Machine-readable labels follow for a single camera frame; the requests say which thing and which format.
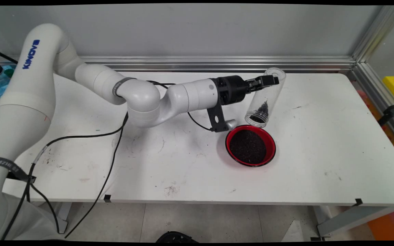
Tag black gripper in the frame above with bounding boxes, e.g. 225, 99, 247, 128
210, 75, 280, 106

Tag clear plastic jar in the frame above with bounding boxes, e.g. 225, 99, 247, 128
244, 67, 286, 128

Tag black grains in jar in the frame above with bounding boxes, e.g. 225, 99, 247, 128
249, 101, 269, 124

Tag red bowl with black rim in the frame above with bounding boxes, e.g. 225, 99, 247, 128
225, 124, 277, 168

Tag black grains in bowl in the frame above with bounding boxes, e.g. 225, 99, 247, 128
229, 129, 266, 164

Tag black stand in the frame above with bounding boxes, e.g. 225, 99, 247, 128
377, 96, 394, 126

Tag grey table leg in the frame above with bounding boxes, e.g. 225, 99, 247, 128
312, 205, 394, 240

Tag black object on floor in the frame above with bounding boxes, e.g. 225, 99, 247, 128
155, 231, 199, 244

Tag orange plastic box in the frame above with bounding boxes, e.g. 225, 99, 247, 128
366, 207, 394, 240

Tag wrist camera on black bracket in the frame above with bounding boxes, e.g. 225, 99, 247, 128
207, 102, 237, 133

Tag long aluminium frame rail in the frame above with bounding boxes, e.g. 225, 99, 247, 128
0, 56, 356, 73

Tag short aluminium frame rail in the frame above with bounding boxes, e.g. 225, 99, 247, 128
351, 61, 394, 151

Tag upright aluminium frame post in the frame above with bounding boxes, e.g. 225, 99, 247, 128
352, 5, 394, 64

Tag grey velcro strap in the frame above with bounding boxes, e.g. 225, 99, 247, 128
0, 156, 37, 182
112, 77, 136, 98

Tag black cable with white tag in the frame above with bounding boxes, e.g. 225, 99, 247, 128
0, 80, 214, 240

